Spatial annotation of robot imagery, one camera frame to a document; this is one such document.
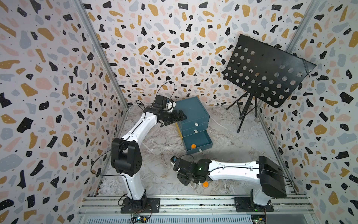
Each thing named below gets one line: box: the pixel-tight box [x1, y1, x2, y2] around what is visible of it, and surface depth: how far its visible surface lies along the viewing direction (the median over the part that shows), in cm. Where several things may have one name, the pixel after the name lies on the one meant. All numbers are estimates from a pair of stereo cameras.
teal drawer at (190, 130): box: [182, 123, 209, 137], surface depth 94 cm
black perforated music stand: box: [222, 34, 317, 133], surface depth 79 cm
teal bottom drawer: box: [182, 130, 214, 155], surface depth 97 cm
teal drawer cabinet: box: [174, 96, 214, 150], surface depth 93 cm
